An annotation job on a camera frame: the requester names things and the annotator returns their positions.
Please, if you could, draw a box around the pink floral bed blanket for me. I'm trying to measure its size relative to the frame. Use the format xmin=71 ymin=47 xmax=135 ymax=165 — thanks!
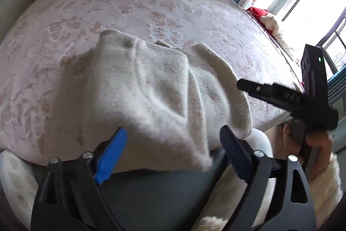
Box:
xmin=1 ymin=0 xmax=301 ymax=165

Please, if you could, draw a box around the cream sweater with black hearts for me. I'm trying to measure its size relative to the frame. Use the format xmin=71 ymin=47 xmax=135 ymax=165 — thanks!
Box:
xmin=57 ymin=29 xmax=253 ymax=173

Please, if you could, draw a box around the red cloth by window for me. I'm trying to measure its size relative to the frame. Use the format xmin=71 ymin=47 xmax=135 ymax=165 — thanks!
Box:
xmin=246 ymin=6 xmax=269 ymax=19

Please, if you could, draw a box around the fluffy cream fleece jacket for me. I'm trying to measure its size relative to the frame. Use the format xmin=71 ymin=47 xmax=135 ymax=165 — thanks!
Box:
xmin=193 ymin=129 xmax=344 ymax=231

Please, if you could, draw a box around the person's right hand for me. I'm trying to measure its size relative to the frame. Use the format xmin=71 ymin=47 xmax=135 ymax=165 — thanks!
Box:
xmin=282 ymin=123 xmax=332 ymax=181

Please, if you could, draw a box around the patterned white pyjama leg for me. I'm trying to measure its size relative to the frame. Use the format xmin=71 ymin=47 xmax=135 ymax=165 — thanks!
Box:
xmin=1 ymin=150 xmax=38 ymax=230

